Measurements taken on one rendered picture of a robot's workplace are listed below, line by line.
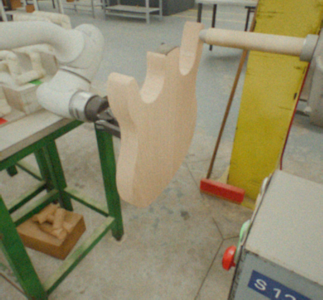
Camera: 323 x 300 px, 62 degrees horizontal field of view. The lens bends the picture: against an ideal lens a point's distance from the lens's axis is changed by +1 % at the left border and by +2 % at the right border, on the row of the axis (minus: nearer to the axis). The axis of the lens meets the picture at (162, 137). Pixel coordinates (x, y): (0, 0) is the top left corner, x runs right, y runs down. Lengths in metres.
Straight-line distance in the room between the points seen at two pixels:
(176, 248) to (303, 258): 1.36
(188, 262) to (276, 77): 1.09
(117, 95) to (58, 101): 0.38
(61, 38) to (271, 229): 0.67
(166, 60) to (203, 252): 1.29
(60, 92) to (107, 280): 1.07
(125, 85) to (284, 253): 0.33
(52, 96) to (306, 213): 0.70
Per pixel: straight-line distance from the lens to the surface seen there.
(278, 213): 0.37
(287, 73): 1.50
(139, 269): 1.61
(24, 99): 1.03
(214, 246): 1.70
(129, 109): 0.47
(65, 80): 0.84
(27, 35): 0.74
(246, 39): 0.56
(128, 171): 0.58
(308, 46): 0.54
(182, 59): 0.70
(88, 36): 0.87
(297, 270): 0.33
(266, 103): 1.57
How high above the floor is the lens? 1.38
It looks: 33 degrees down
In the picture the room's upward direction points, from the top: straight up
